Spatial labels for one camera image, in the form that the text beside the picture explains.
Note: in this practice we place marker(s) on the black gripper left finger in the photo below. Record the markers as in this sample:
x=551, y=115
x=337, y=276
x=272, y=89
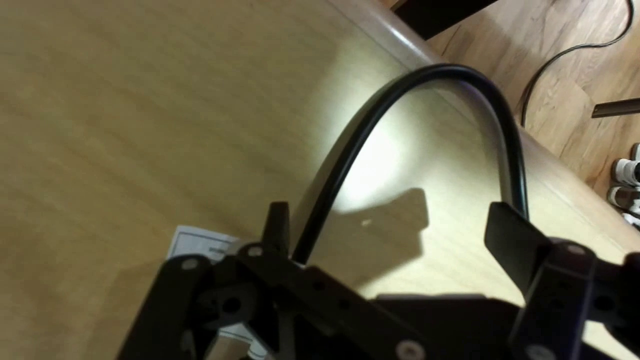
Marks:
x=200, y=306

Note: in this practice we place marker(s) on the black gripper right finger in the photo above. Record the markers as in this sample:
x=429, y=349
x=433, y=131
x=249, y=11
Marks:
x=521, y=242

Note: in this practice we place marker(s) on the white black caster wheels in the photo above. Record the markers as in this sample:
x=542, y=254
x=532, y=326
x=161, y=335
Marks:
x=627, y=181

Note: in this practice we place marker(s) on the dark floor bar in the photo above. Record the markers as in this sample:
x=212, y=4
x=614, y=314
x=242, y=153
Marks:
x=617, y=108

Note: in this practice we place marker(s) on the black floor plate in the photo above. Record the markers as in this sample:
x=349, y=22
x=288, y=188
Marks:
x=441, y=13

